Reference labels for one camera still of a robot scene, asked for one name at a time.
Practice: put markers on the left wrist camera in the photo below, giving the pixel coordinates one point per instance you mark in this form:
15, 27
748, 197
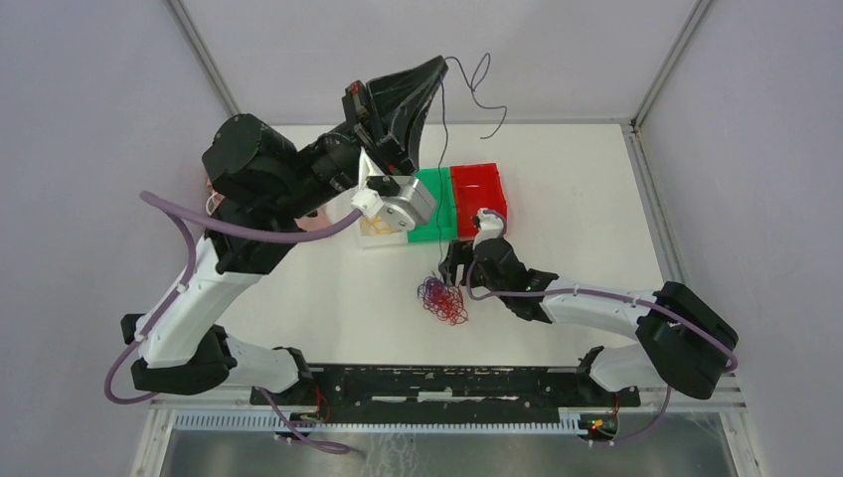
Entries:
403, 202

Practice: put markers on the red plastic bin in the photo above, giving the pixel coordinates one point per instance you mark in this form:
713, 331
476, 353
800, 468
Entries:
476, 186

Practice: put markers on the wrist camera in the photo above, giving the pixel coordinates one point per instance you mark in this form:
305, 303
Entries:
490, 225
403, 202

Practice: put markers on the pink cloth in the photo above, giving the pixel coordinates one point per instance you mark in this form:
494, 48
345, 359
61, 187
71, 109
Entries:
269, 216

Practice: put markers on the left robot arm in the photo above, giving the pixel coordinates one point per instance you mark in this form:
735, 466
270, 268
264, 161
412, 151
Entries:
275, 196

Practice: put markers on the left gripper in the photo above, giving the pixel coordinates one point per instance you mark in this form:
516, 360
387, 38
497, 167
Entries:
392, 109

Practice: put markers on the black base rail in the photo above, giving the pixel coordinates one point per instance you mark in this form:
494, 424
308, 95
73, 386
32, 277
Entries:
398, 394

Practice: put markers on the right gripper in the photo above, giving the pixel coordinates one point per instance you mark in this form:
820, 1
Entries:
458, 252

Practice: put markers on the clear plastic bin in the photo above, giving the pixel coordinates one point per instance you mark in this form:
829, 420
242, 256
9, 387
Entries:
366, 233

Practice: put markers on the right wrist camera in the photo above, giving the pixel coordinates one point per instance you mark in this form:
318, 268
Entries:
490, 225

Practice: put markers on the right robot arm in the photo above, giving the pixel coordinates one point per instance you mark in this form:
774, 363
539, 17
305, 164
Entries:
677, 340

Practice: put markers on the white comb cable duct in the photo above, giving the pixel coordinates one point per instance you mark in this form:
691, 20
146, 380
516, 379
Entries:
267, 420

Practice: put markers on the green plastic bin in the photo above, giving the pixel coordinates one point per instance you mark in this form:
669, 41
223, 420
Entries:
442, 225

